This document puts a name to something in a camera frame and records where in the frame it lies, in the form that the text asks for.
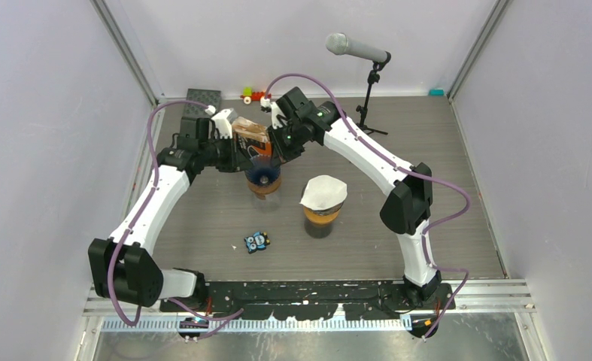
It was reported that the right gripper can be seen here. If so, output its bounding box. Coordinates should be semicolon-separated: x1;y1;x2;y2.
265;121;304;169

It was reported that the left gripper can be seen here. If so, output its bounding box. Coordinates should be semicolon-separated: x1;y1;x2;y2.
201;133;253;174

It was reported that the orange coffee filter bag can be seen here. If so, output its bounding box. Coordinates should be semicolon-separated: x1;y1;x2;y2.
232;117;272;158

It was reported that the blue ribbed dripper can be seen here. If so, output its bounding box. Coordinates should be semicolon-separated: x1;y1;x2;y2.
244;156;281;187

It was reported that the dark wooden dripper ring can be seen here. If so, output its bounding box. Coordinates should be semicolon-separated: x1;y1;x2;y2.
246;179;283;196

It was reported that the white paper coffee filter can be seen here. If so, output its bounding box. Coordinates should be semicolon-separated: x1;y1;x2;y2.
299;174;348;211

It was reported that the dark glass carafe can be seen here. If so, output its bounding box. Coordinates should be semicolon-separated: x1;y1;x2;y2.
304;220;333;239

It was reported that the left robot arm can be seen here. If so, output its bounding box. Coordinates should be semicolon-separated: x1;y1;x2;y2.
88;109;250;311

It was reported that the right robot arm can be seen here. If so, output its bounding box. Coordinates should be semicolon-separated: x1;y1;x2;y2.
260;87;442;309

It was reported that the dark grey studded plate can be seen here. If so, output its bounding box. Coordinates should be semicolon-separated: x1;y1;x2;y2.
182;88;222;118

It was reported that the toy train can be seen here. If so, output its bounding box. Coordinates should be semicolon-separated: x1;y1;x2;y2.
239;87;266;105

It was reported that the blue owl toy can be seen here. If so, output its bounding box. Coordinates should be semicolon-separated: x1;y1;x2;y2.
244;231;271;254

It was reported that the black microphone tripod stand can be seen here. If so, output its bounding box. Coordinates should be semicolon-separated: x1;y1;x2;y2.
356;62;388;135

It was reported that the grey microphone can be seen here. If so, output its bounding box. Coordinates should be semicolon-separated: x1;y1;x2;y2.
325;33;391;64

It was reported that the teal block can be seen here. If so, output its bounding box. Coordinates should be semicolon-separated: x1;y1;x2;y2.
428;88;445;97

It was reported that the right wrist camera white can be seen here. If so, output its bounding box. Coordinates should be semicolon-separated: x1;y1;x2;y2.
260;97;284;129

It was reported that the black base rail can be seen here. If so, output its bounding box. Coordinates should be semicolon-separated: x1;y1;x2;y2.
160;281;455;321

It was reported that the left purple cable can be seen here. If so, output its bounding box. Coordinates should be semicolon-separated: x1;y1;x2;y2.
107;99;244;340

